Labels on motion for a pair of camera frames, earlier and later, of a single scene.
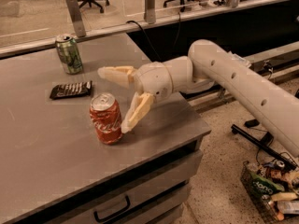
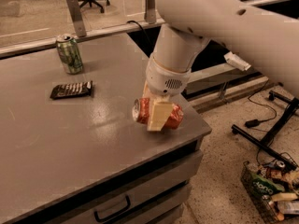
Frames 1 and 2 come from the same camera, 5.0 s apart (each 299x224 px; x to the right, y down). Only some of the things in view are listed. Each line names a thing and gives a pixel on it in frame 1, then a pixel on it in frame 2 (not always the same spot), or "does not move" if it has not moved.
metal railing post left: [76, 12] does not move
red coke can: [106, 116] → [140, 111]
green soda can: [69, 54] does not move
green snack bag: [262, 187] does not move
